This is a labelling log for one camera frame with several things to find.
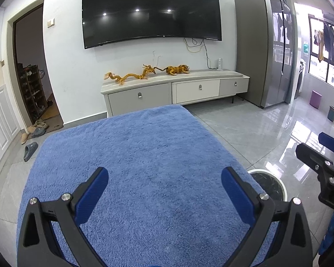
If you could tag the golden dragon figurine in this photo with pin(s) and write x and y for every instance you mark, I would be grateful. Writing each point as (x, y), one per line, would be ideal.
(130, 76)

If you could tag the grey slipper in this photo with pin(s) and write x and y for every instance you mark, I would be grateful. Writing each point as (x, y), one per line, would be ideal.
(30, 150)
(39, 132)

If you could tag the white round waste bin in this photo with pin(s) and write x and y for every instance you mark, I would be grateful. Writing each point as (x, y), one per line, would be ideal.
(267, 183)

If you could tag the dark hanging garment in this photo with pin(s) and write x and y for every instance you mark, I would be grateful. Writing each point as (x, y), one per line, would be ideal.
(331, 41)

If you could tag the black wall television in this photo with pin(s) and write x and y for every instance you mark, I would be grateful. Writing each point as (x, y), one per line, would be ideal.
(150, 8)

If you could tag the blue bucket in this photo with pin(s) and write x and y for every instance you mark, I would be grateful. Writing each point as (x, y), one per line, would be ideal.
(333, 113)

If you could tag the washing machine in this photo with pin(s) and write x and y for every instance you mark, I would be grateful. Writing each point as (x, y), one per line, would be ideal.
(300, 78)

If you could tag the tan slipper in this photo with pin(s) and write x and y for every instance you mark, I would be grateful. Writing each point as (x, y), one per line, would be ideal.
(25, 138)

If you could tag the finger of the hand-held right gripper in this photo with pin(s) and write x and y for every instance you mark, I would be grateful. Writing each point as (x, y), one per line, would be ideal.
(331, 143)
(309, 155)

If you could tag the teal wall sign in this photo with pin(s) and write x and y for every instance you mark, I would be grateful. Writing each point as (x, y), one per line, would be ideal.
(306, 46)

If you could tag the brown door mat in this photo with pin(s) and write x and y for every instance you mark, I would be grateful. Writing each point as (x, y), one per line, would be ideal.
(54, 119)

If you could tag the grey refrigerator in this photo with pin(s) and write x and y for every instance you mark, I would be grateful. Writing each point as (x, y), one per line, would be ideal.
(281, 61)

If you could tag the white floor cupboard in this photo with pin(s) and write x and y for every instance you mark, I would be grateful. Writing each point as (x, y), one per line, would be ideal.
(2, 122)

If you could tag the white power strip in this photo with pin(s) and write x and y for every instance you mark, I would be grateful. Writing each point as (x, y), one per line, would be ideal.
(220, 64)

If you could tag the blue fluffy blanket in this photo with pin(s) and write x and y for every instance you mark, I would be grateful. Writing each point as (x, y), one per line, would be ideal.
(144, 158)

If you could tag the white and grey TV cabinet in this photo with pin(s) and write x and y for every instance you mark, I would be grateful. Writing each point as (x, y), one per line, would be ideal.
(197, 89)

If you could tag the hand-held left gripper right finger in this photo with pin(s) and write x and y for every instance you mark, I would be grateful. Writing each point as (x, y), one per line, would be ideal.
(236, 197)

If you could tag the wooden shoe rack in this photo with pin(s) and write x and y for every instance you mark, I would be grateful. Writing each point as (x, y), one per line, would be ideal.
(32, 89)

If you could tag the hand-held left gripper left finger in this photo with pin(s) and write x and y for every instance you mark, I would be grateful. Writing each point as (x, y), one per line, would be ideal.
(91, 197)

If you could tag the golden tiger figurine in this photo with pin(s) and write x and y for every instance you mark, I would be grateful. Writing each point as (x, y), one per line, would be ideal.
(176, 69)

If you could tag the wall light switch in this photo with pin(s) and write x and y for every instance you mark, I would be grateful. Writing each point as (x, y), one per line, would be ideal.
(51, 23)

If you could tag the purple stool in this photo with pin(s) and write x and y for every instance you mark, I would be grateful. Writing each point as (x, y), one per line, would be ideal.
(316, 99)

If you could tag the yellow hanging garment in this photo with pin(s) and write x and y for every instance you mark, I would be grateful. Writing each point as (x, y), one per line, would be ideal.
(320, 44)

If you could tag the black framed window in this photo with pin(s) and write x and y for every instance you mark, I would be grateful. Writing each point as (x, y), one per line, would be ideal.
(320, 69)

